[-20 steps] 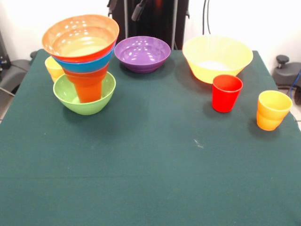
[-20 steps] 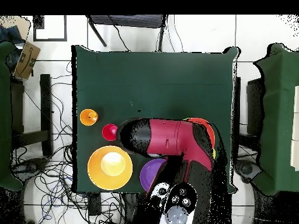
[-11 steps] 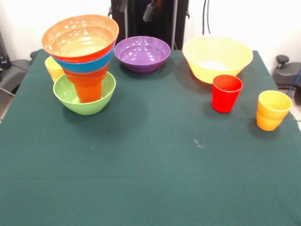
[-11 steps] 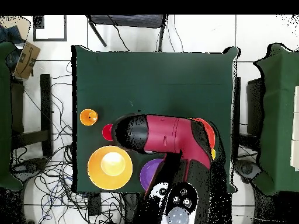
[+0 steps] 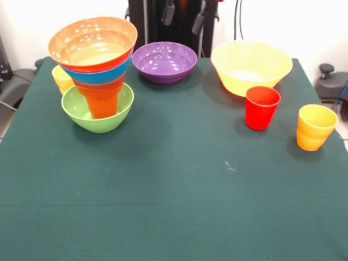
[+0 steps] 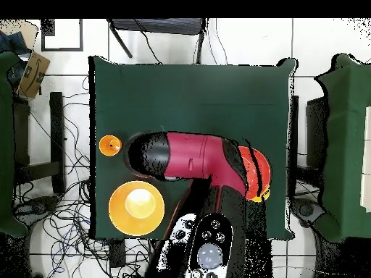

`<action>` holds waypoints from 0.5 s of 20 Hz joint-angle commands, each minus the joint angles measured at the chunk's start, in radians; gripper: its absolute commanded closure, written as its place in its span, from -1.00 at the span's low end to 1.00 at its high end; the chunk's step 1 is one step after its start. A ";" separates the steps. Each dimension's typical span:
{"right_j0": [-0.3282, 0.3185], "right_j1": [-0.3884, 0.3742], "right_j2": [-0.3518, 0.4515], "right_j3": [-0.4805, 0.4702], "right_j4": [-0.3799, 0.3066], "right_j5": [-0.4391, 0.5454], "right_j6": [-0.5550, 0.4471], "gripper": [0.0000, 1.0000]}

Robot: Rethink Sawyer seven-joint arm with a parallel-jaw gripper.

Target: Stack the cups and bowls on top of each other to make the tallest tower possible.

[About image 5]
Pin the dark green tablecloth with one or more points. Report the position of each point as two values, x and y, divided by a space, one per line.
190 190

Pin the small orange bowl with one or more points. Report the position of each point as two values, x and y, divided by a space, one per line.
100 91

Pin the wide shallow orange bowl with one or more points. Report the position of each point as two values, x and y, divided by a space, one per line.
92 46

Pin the stepped orange-yellow cup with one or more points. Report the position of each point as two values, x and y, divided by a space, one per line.
312 133

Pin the tall orange cup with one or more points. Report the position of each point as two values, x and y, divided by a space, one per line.
102 107

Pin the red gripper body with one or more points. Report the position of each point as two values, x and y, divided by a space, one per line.
215 1

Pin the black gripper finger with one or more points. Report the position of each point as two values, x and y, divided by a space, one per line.
198 23
168 15

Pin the large yellow bowl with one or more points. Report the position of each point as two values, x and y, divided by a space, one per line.
250 62

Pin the green bowl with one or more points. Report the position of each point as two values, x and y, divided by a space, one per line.
103 125

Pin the yellow cup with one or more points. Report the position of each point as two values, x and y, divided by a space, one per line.
61 80

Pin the dark grey equipment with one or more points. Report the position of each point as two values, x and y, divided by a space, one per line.
3 62

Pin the blue bowl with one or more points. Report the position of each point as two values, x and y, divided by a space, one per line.
95 77

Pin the purple bowl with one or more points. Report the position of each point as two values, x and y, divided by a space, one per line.
163 68

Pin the red cup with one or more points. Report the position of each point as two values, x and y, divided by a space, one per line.
261 114

